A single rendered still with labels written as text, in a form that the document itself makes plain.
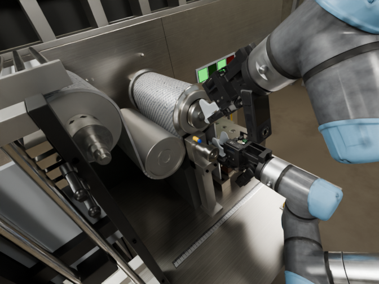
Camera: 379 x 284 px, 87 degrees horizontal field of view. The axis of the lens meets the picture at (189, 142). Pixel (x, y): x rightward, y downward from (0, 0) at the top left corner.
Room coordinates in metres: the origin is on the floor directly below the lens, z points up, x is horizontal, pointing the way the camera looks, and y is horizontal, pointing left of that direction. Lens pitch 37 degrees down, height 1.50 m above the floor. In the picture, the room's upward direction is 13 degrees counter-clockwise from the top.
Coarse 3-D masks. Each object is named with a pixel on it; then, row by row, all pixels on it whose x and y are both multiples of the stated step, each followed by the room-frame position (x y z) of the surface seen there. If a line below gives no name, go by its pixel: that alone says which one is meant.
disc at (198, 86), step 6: (198, 84) 0.46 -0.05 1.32; (186, 90) 0.44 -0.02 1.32; (192, 90) 0.45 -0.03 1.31; (204, 90) 0.46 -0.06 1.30; (180, 96) 0.43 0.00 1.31; (186, 96) 0.43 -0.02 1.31; (180, 102) 0.43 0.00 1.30; (174, 108) 0.42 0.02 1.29; (174, 114) 0.41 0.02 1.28; (174, 120) 0.41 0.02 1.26; (174, 126) 0.41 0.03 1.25; (180, 126) 0.42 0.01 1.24; (180, 132) 0.41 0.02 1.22; (186, 132) 0.42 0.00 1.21; (204, 132) 0.45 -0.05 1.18
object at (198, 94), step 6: (198, 90) 0.45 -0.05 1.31; (192, 96) 0.44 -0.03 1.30; (198, 96) 0.44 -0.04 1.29; (204, 96) 0.45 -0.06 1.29; (186, 102) 0.43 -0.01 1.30; (192, 102) 0.43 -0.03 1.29; (210, 102) 0.46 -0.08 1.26; (180, 108) 0.42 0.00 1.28; (186, 108) 0.42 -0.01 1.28; (180, 114) 0.41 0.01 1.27; (186, 114) 0.42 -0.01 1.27; (180, 120) 0.41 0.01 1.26; (186, 120) 0.42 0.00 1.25; (186, 126) 0.42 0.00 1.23; (192, 132) 0.43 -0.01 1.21
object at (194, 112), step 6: (198, 102) 0.43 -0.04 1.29; (192, 108) 0.42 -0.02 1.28; (198, 108) 0.42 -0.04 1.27; (192, 114) 0.41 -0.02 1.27; (198, 114) 0.43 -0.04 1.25; (192, 120) 0.41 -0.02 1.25; (198, 120) 0.42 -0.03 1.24; (192, 126) 0.42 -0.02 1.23; (198, 126) 0.42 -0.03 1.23; (204, 126) 0.43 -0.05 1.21
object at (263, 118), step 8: (248, 96) 0.30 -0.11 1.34; (256, 96) 0.30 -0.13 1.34; (264, 96) 0.31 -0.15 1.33; (248, 104) 0.30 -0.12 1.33; (256, 104) 0.30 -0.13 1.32; (264, 104) 0.31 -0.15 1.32; (248, 112) 0.30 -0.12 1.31; (256, 112) 0.29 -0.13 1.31; (264, 112) 0.30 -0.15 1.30; (248, 120) 0.30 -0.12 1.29; (256, 120) 0.29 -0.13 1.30; (264, 120) 0.30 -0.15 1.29; (248, 128) 0.30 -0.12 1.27; (256, 128) 0.29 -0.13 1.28; (264, 128) 0.29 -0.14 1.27; (248, 136) 0.30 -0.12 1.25; (256, 136) 0.29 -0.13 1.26; (264, 136) 0.29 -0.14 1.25
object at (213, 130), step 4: (212, 124) 0.49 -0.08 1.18; (212, 128) 0.49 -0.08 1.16; (208, 132) 0.51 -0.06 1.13; (212, 132) 0.49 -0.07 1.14; (216, 132) 0.49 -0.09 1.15; (208, 136) 0.51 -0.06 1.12; (212, 136) 0.50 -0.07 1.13; (216, 136) 0.49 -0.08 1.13; (208, 140) 0.52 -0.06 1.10; (208, 144) 0.52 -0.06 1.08
